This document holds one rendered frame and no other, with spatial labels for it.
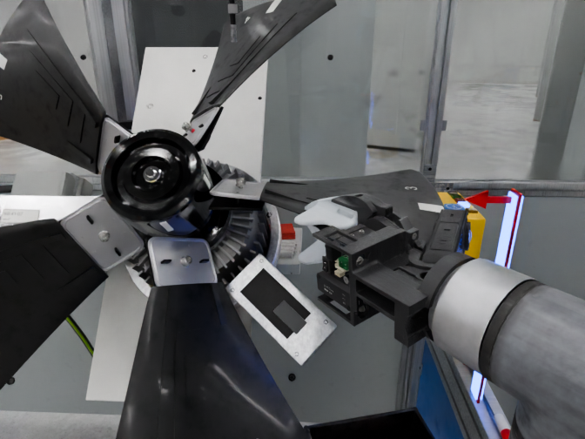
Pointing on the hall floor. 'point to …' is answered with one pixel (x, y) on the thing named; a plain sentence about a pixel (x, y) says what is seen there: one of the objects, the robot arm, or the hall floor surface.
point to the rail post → (413, 374)
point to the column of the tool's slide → (95, 27)
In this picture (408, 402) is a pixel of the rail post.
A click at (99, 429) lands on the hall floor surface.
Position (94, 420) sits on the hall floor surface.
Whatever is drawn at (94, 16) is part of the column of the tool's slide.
